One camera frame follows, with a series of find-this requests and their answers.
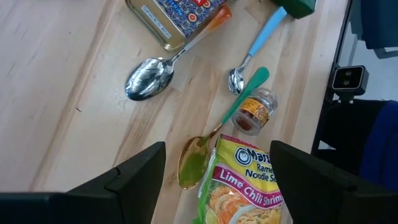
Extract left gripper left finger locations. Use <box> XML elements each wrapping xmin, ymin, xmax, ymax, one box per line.
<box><xmin>0</xmin><ymin>141</ymin><xmax>167</xmax><ymax>224</ymax></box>

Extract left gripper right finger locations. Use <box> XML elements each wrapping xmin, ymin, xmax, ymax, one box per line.
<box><xmin>269</xmin><ymin>139</ymin><xmax>398</xmax><ymax>224</ymax></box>

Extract lime chili ramen packet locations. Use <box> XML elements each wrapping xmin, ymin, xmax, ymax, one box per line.
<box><xmin>192</xmin><ymin>133</ymin><xmax>285</xmax><ymax>224</ymax></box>

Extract green-handled gold spoon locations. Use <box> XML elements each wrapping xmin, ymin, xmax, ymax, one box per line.
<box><xmin>177</xmin><ymin>67</ymin><xmax>271</xmax><ymax>190</ymax></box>

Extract orange-handled spoon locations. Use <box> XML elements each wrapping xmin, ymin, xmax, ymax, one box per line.
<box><xmin>124</xmin><ymin>4</ymin><xmax>233</xmax><ymax>102</ymax></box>

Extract blue-handled spoon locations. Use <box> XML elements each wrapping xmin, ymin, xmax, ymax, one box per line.
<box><xmin>228</xmin><ymin>6</ymin><xmax>289</xmax><ymax>96</ymax></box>

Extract red patterned spice tin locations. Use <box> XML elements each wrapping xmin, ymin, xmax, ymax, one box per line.
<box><xmin>125</xmin><ymin>0</ymin><xmax>228</xmax><ymax>52</ymax></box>

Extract blue office chair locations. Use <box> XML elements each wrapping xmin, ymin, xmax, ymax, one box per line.
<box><xmin>350</xmin><ymin>0</ymin><xmax>398</xmax><ymax>60</ymax></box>
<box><xmin>317</xmin><ymin>98</ymin><xmax>398</xmax><ymax>193</ymax></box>

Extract green spice tin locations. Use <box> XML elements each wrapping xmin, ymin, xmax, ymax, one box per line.
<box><xmin>272</xmin><ymin>0</ymin><xmax>318</xmax><ymax>19</ymax></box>

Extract black table-level camera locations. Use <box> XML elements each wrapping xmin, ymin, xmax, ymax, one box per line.
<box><xmin>330</xmin><ymin>64</ymin><xmax>370</xmax><ymax>103</ymax></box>

